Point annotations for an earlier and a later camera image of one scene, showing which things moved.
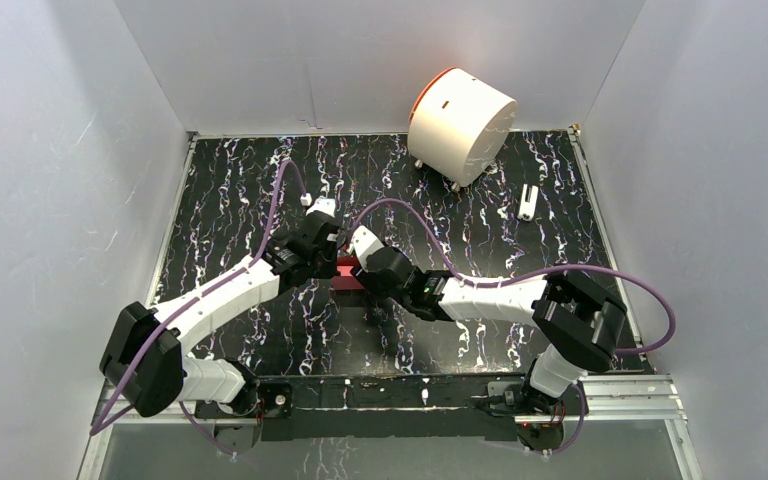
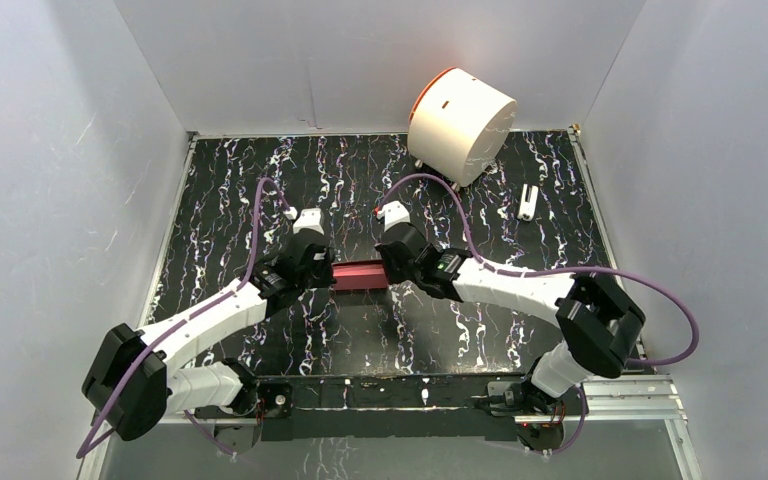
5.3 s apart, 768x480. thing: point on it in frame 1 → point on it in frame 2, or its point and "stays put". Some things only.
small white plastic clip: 527,208 stays put
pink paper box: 345,281 stays put
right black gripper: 363,273 → 391,277
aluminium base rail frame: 648,398 stays put
